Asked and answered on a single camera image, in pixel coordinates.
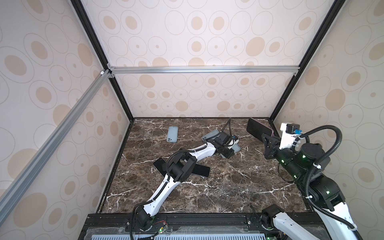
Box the pink phone black screen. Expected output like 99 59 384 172
246 118 274 142

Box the light blue case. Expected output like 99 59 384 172
231 144 241 153
202 130 221 142
167 127 179 143

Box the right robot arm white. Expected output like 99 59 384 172
261 123 362 240

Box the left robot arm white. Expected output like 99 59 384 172
130 119 239 234

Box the blue phone black screen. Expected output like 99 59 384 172
192 164 211 178

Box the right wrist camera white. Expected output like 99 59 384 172
280 123 302 150

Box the silver aluminium rail back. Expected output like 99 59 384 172
110 65 300 75

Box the silver aluminium rail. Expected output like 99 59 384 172
110 65 300 75
1 69 112 225

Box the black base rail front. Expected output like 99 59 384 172
78 213 287 240

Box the black corner frame post right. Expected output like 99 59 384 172
269 0 347 123

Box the black corner frame post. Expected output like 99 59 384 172
70 0 135 122
269 0 347 123

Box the black corner frame post left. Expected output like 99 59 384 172
70 0 135 122

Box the silver aluminium rail left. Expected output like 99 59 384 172
1 69 112 225

